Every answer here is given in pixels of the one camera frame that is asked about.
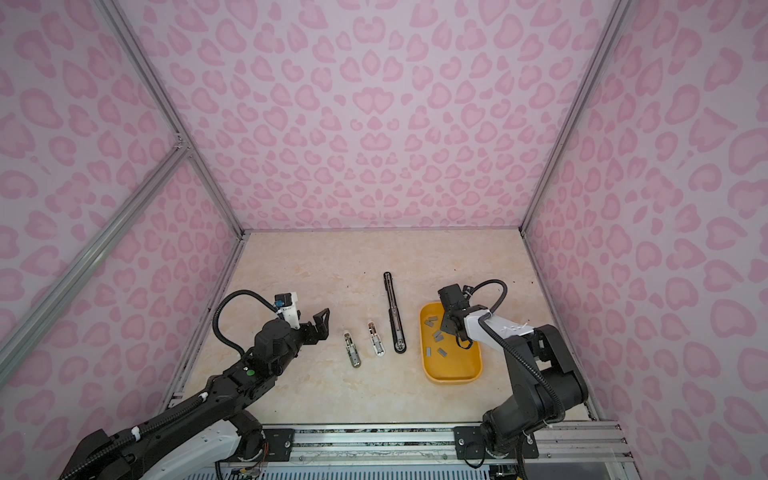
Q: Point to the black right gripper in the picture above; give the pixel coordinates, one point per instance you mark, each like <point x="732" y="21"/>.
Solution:
<point x="445" y="320"/>

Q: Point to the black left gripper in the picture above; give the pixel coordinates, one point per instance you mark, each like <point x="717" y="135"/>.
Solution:
<point x="312" y="337"/>

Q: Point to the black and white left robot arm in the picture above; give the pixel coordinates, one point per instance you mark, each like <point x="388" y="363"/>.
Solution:
<point x="212" y="426"/>

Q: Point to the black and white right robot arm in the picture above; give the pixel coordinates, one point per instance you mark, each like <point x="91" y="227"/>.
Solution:
<point x="545" y="380"/>

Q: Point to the yellow plastic tray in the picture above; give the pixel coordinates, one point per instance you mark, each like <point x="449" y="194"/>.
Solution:
<point x="461" y="366"/>

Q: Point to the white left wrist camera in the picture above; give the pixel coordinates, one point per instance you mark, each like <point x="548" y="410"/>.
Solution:
<point x="287" y="309"/>

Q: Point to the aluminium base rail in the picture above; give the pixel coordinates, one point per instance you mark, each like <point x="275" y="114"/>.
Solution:
<point x="569" y="450"/>

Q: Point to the aluminium frame bar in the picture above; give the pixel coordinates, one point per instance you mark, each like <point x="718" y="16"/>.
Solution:
<point x="41" y="317"/>

